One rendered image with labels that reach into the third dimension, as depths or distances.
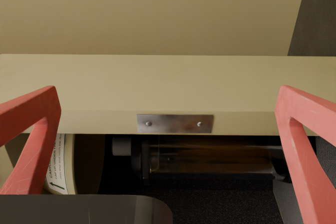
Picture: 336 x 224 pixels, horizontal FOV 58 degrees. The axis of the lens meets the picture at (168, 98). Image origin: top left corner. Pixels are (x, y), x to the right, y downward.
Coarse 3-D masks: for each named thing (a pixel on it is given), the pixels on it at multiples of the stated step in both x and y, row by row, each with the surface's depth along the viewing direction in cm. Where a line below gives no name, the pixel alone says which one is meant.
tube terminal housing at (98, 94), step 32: (0, 64) 34; (32, 64) 34; (64, 64) 34; (96, 64) 35; (128, 64) 35; (160, 64) 35; (192, 64) 35; (224, 64) 35; (256, 64) 35; (288, 64) 35; (320, 64) 35; (0, 96) 29; (64, 96) 29; (96, 96) 29; (128, 96) 29; (160, 96) 29; (192, 96) 29; (224, 96) 29; (256, 96) 29; (320, 96) 30; (64, 128) 29; (96, 128) 29; (128, 128) 29; (224, 128) 29; (256, 128) 29; (0, 160) 32
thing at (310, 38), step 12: (312, 0) 56; (324, 0) 52; (300, 12) 62; (312, 12) 56; (324, 12) 52; (300, 24) 62; (312, 24) 56; (324, 24) 52; (300, 36) 62; (312, 36) 56; (324, 36) 52; (300, 48) 61; (312, 48) 56; (324, 48) 52
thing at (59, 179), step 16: (64, 144) 36; (80, 144) 51; (96, 144) 52; (64, 160) 35; (80, 160) 50; (96, 160) 51; (48, 176) 37; (64, 176) 36; (80, 176) 48; (96, 176) 49; (64, 192) 37; (80, 192) 45; (96, 192) 47
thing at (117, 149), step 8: (120, 136) 43; (128, 136) 43; (136, 136) 40; (112, 144) 42; (120, 144) 42; (128, 144) 42; (136, 144) 40; (112, 152) 43; (120, 152) 43; (128, 152) 43; (136, 152) 39; (136, 160) 40; (136, 168) 40
